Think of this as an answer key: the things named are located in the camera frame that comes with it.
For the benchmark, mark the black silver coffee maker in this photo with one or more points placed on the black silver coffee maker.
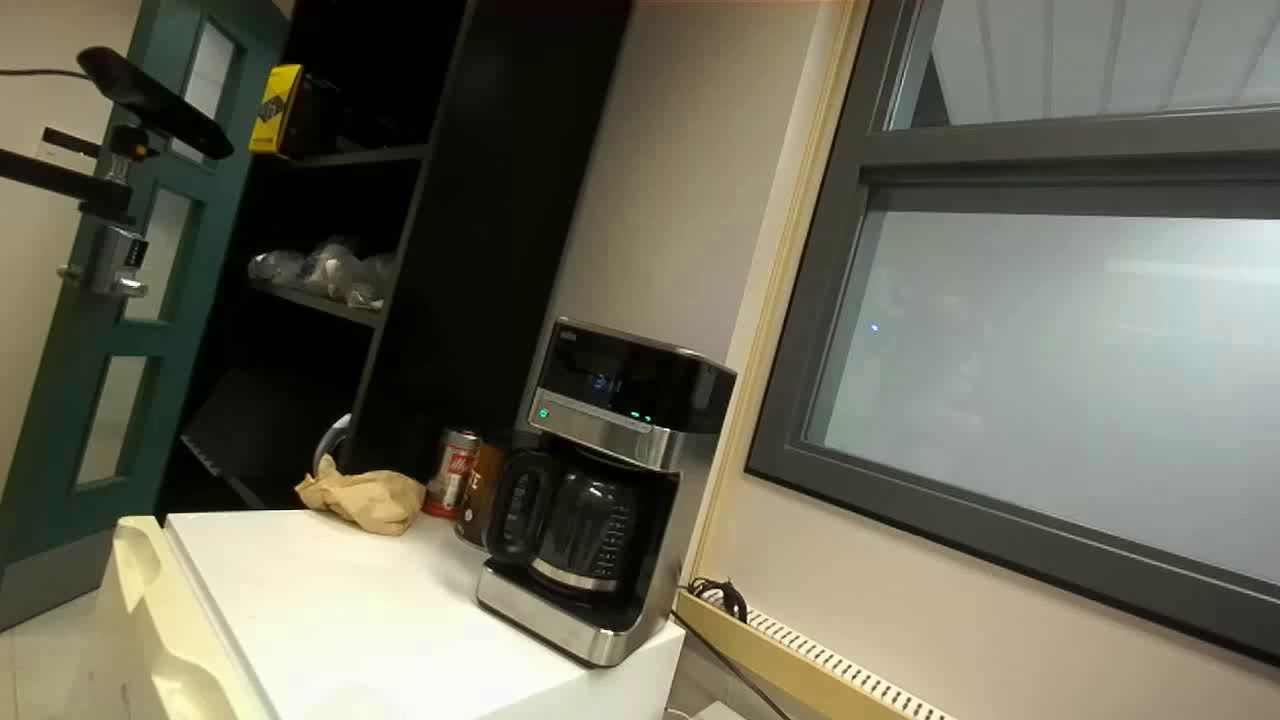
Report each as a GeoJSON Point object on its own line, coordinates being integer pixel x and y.
{"type": "Point", "coordinates": [624, 384]}

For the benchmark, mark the glass coffee carafe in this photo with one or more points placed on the glass coffee carafe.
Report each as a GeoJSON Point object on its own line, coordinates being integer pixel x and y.
{"type": "Point", "coordinates": [584, 525]}

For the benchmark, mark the brown glass jar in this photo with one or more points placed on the brown glass jar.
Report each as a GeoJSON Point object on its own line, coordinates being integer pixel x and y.
{"type": "Point", "coordinates": [480, 491]}

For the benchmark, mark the red drink can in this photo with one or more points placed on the red drink can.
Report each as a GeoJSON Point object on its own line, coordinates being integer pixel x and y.
{"type": "Point", "coordinates": [452, 472]}

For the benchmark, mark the black shelf unit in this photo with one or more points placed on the black shelf unit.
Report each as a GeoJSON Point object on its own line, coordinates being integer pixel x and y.
{"type": "Point", "coordinates": [495, 203]}

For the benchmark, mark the crumpled brown paper bag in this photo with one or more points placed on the crumpled brown paper bag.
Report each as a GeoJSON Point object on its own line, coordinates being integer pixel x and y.
{"type": "Point", "coordinates": [367, 498]}

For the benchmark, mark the clear plastic items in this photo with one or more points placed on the clear plastic items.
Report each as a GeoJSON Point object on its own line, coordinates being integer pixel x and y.
{"type": "Point", "coordinates": [324, 272]}

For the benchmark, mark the beige perforated vent strip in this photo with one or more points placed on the beige perforated vent strip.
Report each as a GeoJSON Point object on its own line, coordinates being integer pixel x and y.
{"type": "Point", "coordinates": [800, 660]}

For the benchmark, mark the white cabinet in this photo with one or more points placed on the white cabinet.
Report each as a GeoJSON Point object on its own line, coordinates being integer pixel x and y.
{"type": "Point", "coordinates": [347, 627]}

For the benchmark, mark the yellow box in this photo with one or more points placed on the yellow box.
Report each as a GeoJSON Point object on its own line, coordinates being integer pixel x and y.
{"type": "Point", "coordinates": [279, 108]}

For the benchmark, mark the green door with glass panels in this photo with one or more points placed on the green door with glass panels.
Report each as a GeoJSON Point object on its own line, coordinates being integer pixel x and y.
{"type": "Point", "coordinates": [82, 345]}

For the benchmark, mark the black camera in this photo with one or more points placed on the black camera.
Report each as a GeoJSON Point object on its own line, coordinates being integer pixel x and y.
{"type": "Point", "coordinates": [154, 96]}

